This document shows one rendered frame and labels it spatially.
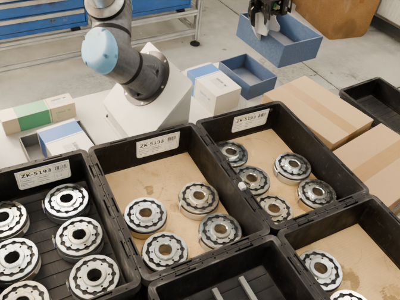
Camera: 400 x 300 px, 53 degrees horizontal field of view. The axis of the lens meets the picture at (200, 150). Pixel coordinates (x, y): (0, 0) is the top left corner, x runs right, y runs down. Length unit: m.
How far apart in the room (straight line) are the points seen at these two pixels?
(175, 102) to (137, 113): 0.15
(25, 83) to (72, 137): 1.71
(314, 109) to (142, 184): 0.64
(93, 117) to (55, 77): 1.52
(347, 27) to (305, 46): 2.76
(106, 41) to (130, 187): 0.40
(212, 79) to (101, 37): 0.53
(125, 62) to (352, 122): 0.74
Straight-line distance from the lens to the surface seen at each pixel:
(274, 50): 1.15
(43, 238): 1.01
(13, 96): 2.85
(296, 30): 1.29
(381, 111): 2.22
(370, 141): 1.35
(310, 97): 1.44
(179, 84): 1.24
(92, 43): 1.20
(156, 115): 1.25
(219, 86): 1.52
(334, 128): 1.34
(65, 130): 1.31
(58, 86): 2.89
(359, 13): 3.93
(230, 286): 0.93
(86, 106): 1.54
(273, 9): 1.09
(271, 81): 1.68
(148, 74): 1.25
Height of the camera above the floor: 1.64
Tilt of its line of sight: 44 degrees down
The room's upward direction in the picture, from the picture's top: 8 degrees clockwise
